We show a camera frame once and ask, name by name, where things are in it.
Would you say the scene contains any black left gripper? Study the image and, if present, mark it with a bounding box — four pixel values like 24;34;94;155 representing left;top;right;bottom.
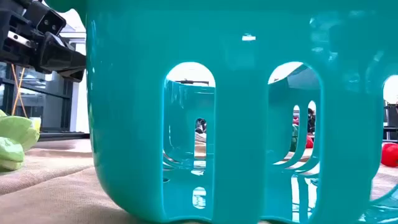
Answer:
0;14;87;83

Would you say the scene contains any green toy lettuce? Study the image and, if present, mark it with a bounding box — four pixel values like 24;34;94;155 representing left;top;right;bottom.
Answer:
0;109;40;171

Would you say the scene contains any red toy pepper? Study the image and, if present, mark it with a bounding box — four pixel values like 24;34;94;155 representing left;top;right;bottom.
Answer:
381;142;398;168

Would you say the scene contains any pale yellow cup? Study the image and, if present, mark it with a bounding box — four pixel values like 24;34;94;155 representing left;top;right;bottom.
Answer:
29;116;42;131

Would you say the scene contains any teal plastic slotted basket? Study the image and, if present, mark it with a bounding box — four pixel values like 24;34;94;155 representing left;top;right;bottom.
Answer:
46;0;398;224

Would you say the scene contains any tan burlap cloth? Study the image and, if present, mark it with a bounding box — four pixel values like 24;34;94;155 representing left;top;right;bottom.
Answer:
0;147;398;224

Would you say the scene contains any black metal rack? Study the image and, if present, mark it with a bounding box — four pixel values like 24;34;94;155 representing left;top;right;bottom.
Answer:
384;104;398;143

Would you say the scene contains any black window frame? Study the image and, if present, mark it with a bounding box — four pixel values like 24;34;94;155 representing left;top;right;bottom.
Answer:
0;62;75;134

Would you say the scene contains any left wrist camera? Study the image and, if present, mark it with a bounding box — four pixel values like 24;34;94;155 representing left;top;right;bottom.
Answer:
23;1;67;35

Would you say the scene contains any orange cable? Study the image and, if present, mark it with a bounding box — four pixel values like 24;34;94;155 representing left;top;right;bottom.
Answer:
11;63;29;118

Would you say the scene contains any black table frame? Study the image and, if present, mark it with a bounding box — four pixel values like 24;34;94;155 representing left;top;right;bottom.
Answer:
39;131;91;141

